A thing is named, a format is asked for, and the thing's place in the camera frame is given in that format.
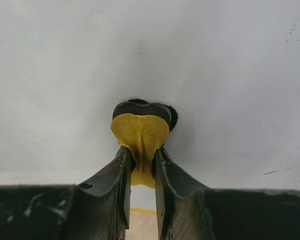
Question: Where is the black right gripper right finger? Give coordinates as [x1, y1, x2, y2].
[153, 148, 300, 240]

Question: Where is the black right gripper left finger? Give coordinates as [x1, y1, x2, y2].
[0, 146, 133, 240]

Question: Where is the yellow black eraser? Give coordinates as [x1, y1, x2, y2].
[110, 99, 178, 189]

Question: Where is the yellow framed whiteboard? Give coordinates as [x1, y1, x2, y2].
[0, 0, 300, 215]

